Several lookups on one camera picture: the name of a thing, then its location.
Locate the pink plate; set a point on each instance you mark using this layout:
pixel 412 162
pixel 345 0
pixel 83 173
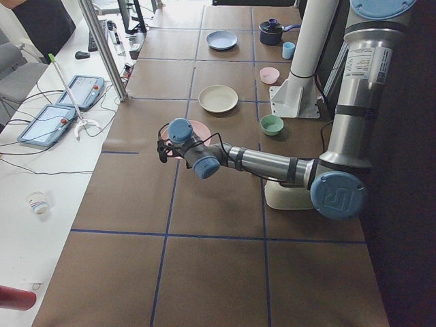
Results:
pixel 200 129

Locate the black computer mouse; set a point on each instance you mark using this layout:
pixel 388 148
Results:
pixel 80 55

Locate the blue plate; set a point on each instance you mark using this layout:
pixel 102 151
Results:
pixel 221 40

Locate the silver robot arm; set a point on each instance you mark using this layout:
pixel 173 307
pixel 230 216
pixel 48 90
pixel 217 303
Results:
pixel 333 183

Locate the green bowl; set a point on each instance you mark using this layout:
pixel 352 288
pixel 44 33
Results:
pixel 271 125

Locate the cream plate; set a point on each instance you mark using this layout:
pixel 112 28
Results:
pixel 218 98

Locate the reacher grabber stick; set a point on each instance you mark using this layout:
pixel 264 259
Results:
pixel 82 121

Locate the dark blue pot with lid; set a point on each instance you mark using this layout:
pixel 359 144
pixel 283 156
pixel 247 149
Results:
pixel 271 31

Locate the person in black shirt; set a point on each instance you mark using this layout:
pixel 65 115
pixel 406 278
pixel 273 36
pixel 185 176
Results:
pixel 47 23

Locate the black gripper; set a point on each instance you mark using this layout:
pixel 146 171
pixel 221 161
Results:
pixel 180 156

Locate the computer monitor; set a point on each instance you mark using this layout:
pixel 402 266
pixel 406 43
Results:
pixel 131 14

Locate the brown paper table cover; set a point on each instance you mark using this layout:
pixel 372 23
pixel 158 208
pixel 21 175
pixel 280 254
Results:
pixel 154 245

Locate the light blue cup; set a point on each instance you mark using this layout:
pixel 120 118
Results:
pixel 288 49

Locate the pink bowl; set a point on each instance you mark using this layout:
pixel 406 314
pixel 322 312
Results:
pixel 269 75

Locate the white paper cup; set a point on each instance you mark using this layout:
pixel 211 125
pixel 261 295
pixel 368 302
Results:
pixel 38 202

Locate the black keyboard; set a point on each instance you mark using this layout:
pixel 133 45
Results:
pixel 92 45

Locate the aluminium frame post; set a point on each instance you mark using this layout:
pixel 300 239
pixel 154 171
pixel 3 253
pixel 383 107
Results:
pixel 93 24

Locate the teach pendant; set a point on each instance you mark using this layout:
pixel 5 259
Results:
pixel 48 126
pixel 86 90

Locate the teach pendant far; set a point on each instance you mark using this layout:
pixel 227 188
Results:
pixel 86 90

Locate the teach pendant near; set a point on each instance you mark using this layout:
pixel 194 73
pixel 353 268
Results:
pixel 48 126

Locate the red cylinder bottle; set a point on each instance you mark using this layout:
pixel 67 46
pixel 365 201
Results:
pixel 16 299

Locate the white camera pole with base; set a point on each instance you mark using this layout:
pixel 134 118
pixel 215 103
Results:
pixel 297 97

